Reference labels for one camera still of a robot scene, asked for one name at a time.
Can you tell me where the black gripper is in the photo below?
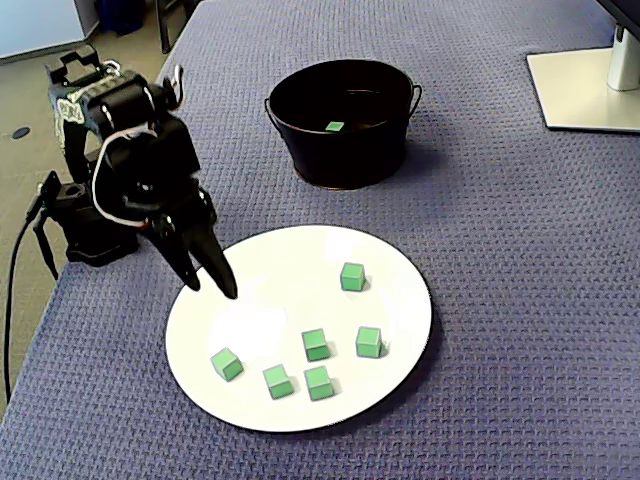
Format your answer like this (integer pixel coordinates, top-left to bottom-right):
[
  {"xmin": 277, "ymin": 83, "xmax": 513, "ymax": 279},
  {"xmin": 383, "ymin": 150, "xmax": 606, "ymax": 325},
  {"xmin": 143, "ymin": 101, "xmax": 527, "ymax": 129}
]
[{"xmin": 101, "ymin": 116, "xmax": 238, "ymax": 301}]

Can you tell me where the white round plate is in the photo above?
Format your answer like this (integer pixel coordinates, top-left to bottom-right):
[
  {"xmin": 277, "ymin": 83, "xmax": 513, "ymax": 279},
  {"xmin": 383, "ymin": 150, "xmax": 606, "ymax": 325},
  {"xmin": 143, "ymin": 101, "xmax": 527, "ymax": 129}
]
[{"xmin": 164, "ymin": 223, "xmax": 434, "ymax": 434}]

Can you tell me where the black metal bucket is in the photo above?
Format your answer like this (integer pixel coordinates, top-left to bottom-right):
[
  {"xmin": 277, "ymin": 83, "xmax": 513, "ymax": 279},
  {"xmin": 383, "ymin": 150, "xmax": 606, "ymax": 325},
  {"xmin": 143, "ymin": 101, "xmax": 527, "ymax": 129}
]
[{"xmin": 263, "ymin": 58, "xmax": 424, "ymax": 191}]

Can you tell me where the dark blue bin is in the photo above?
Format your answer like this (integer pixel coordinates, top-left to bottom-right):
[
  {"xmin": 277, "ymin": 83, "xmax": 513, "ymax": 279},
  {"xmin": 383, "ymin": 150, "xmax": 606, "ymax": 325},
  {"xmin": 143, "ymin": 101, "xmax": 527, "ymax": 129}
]
[{"xmin": 93, "ymin": 0, "xmax": 147, "ymax": 37}]

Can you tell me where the white panel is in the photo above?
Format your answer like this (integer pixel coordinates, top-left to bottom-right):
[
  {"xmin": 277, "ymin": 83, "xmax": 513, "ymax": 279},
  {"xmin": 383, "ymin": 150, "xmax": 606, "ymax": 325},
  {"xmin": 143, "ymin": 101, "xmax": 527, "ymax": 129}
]
[{"xmin": 0, "ymin": 0, "xmax": 86, "ymax": 64}]

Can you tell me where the blue woven table mat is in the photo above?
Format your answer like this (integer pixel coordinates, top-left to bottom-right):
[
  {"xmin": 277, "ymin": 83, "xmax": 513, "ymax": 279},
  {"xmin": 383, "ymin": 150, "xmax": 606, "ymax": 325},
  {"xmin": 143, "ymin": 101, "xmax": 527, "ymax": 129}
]
[{"xmin": 0, "ymin": 0, "xmax": 640, "ymax": 480}]

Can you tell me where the white monitor stand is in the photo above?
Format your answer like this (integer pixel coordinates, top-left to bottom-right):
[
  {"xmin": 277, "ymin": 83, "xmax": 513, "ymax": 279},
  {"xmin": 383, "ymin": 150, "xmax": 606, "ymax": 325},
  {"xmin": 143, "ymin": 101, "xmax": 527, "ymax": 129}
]
[{"xmin": 525, "ymin": 24, "xmax": 640, "ymax": 134}]

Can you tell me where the black monitor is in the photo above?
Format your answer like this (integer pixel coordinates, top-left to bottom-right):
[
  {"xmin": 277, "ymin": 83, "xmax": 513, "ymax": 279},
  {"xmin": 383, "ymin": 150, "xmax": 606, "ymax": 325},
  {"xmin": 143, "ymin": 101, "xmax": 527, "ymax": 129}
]
[{"xmin": 597, "ymin": 0, "xmax": 640, "ymax": 29}]

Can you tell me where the white gripper servo wire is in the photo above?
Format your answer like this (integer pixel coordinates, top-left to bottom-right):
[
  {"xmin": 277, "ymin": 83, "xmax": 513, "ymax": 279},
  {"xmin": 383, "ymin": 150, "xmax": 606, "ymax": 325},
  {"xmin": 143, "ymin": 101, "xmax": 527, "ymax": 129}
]
[{"xmin": 91, "ymin": 128, "xmax": 154, "ymax": 232}]

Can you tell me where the short black cable loop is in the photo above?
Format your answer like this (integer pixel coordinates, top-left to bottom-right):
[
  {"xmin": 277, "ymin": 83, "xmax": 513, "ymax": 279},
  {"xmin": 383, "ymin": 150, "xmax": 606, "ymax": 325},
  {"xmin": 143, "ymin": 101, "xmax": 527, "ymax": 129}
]
[{"xmin": 33, "ymin": 219, "xmax": 60, "ymax": 280}]

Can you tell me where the thick black cable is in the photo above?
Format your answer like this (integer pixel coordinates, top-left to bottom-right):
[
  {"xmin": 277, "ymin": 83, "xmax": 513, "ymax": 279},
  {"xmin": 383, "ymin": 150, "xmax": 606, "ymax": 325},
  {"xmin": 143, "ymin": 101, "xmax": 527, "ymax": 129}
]
[{"xmin": 2, "ymin": 197, "xmax": 44, "ymax": 406}]

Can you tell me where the dark furniture leg frame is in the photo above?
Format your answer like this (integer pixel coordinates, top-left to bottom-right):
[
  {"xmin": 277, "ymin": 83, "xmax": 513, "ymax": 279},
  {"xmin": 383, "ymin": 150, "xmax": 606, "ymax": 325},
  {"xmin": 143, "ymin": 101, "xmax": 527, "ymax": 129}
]
[{"xmin": 153, "ymin": 0, "xmax": 201, "ymax": 55}]

